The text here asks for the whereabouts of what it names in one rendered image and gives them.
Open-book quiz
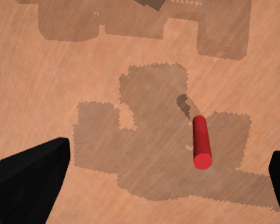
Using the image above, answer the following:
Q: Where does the red peg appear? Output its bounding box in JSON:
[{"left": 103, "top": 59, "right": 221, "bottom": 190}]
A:
[{"left": 193, "top": 115, "right": 212, "bottom": 171}]

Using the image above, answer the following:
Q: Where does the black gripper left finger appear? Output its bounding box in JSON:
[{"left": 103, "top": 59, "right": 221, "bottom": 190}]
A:
[{"left": 0, "top": 137, "right": 71, "bottom": 224}]

